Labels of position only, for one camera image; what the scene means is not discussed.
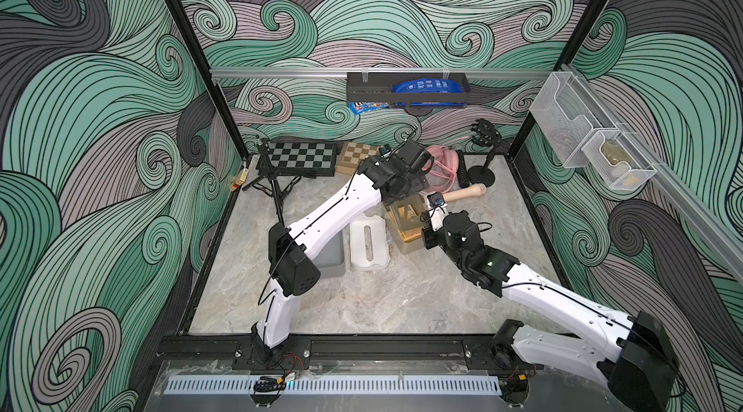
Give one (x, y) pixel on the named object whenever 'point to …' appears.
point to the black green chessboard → (308, 160)
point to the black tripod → (276, 185)
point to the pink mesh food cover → (442, 170)
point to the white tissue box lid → (358, 250)
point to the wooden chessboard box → (353, 155)
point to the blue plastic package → (427, 85)
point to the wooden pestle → (477, 190)
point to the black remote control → (461, 168)
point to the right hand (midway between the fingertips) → (429, 213)
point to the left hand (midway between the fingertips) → (415, 181)
